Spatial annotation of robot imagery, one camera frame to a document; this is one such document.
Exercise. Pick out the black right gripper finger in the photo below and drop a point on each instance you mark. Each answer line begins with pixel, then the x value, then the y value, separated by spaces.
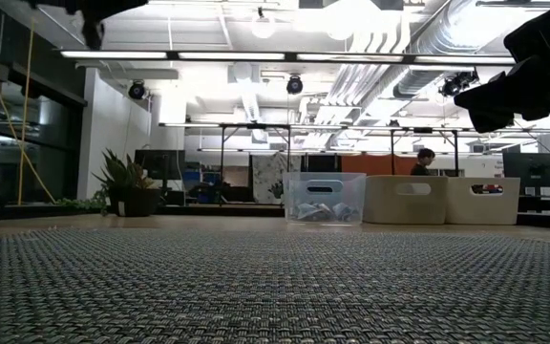
pixel 490 107

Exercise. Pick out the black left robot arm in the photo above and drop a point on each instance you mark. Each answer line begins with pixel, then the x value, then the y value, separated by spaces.
pixel 108 5

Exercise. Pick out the black ceiling spotlight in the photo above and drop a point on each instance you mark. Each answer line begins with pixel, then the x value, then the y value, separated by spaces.
pixel 136 90
pixel 456 83
pixel 294 85

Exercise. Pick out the black computer monitor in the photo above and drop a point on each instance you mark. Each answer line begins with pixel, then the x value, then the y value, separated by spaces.
pixel 530 169
pixel 160 165

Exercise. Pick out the person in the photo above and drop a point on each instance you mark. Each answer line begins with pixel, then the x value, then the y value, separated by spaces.
pixel 423 165

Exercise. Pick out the white plastic bin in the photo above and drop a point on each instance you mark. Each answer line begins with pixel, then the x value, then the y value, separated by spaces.
pixel 461 210

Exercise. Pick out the beige plastic bin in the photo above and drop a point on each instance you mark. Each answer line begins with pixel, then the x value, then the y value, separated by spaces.
pixel 385 205

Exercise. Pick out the clear plastic bin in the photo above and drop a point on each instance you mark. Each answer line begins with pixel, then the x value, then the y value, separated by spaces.
pixel 325 196

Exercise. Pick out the floral patterned cloth panel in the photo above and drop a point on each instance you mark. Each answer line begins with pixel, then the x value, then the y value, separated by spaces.
pixel 268 177

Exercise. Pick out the long ceiling light bar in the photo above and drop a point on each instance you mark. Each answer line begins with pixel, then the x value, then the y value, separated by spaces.
pixel 232 56

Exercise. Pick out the dark grey woven placemat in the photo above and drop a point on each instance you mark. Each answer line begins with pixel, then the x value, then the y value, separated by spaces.
pixel 275 286

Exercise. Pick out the succulent in black pot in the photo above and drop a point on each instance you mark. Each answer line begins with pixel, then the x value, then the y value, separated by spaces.
pixel 134 198

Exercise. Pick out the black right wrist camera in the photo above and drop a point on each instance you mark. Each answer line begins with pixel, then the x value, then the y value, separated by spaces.
pixel 547 33

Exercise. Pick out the black workstation frame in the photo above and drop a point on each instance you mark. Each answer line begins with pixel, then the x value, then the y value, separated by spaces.
pixel 223 153
pixel 456 153

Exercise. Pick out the silver ventilation duct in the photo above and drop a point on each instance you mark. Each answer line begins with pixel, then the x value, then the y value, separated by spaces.
pixel 418 81

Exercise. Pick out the orange partition wall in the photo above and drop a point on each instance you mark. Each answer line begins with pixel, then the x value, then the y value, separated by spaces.
pixel 370 165

